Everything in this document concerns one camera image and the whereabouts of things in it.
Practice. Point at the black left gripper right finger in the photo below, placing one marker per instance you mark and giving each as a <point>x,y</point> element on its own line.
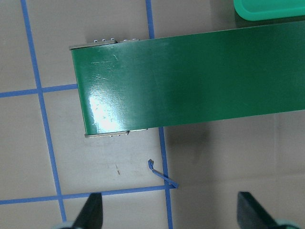
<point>251,215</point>

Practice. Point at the green plastic tray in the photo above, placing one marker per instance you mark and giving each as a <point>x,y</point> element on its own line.
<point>258,10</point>

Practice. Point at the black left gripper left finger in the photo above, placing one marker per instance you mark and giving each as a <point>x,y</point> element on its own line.
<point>91,215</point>

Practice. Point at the green conveyor belt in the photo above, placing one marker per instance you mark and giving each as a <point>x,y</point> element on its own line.
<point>192,78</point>

